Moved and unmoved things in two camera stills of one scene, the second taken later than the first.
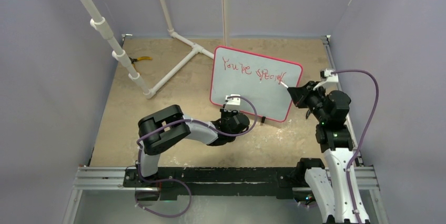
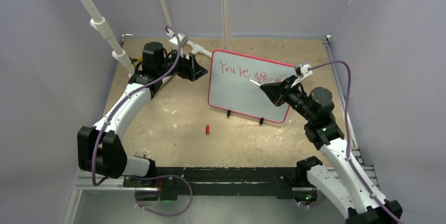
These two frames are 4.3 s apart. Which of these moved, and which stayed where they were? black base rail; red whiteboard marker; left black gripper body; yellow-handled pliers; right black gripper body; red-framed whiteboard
Moved: red whiteboard marker; left black gripper body; right black gripper body
Stayed: red-framed whiteboard; black base rail; yellow-handled pliers
